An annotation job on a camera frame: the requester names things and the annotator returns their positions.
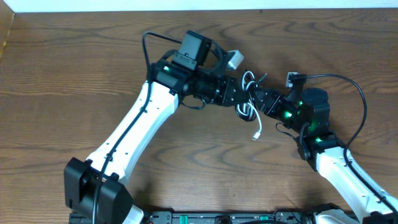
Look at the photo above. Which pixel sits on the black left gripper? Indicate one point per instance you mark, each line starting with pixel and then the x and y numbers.
pixel 230 94

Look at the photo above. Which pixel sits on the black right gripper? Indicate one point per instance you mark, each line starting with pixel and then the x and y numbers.
pixel 273 103

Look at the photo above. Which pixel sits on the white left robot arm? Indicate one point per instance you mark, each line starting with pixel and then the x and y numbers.
pixel 96 187

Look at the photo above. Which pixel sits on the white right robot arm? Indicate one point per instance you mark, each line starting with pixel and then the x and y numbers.
pixel 307 113

